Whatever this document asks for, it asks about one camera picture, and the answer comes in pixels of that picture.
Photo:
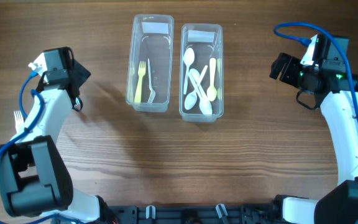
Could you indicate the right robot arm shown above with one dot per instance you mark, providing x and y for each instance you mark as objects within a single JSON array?
[{"x": 333, "y": 97}]

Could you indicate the white label container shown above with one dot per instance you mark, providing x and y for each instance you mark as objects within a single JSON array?
[
  {"x": 155, "y": 28},
  {"x": 200, "y": 36}
]

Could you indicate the white spoon slender handle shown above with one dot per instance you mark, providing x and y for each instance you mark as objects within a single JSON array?
[{"x": 188, "y": 59}]

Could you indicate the right clear plastic container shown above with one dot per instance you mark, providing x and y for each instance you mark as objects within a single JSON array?
[{"x": 203, "y": 111}]

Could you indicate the white label right container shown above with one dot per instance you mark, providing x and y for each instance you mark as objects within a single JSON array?
[{"x": 200, "y": 36}]

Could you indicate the yellow plastic fork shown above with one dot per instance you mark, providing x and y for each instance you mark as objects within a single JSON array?
[{"x": 141, "y": 73}]

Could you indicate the left clear plastic container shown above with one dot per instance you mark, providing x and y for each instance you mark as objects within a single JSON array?
[{"x": 150, "y": 63}]

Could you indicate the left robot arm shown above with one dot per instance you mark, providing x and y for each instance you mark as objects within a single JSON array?
[{"x": 34, "y": 181}]

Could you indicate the thick white plastic spoon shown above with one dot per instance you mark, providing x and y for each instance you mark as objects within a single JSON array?
[{"x": 194, "y": 74}]

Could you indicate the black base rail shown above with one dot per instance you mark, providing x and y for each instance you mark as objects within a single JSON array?
[{"x": 246, "y": 213}]

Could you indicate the white label left container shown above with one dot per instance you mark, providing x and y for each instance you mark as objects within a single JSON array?
[{"x": 155, "y": 28}]

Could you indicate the yellow plastic spoon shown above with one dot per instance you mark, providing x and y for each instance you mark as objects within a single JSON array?
[{"x": 212, "y": 91}]

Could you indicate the clear plastic container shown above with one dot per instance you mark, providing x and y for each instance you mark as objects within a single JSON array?
[
  {"x": 203, "y": 111},
  {"x": 150, "y": 63}
]

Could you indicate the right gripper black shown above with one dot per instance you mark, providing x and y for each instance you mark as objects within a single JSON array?
[{"x": 292, "y": 63}]

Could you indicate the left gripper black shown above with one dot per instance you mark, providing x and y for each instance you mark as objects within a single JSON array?
[{"x": 81, "y": 73}]

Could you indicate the thin white fork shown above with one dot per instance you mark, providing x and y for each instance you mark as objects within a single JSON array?
[
  {"x": 152, "y": 91},
  {"x": 19, "y": 120}
]

